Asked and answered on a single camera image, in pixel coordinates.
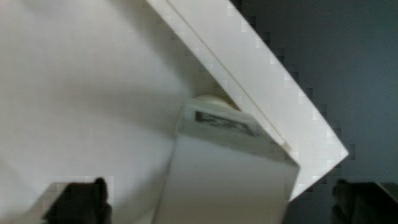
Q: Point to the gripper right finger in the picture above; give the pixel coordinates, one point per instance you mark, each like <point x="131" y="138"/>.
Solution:
<point x="364" y="203"/>

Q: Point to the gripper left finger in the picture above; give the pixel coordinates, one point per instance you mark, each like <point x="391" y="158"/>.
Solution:
<point x="71" y="204"/>

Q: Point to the white table leg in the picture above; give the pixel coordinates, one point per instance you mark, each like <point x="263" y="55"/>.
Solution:
<point x="231" y="172"/>

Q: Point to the white square table top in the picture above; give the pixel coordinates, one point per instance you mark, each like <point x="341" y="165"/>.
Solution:
<point x="107" y="60"/>

